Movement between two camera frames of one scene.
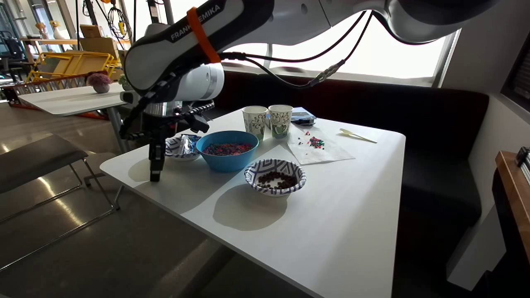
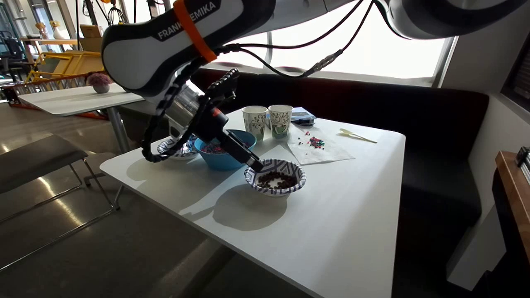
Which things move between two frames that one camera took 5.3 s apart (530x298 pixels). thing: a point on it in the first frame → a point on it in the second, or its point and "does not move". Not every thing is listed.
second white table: x=71 y=100 does not move
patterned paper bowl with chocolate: x=275 y=176 does not move
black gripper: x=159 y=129 → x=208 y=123
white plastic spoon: x=353 y=134 does not move
